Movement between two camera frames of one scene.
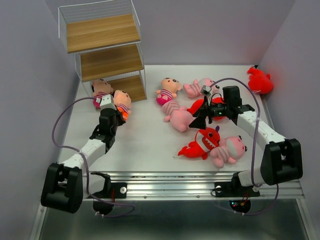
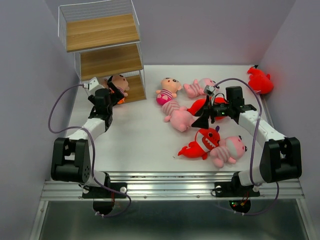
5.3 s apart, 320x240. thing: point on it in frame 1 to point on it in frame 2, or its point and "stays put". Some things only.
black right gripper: (199, 122) stays put
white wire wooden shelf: (104, 37) stays put
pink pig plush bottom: (230, 149) stays put
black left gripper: (120, 119) to (116, 96)
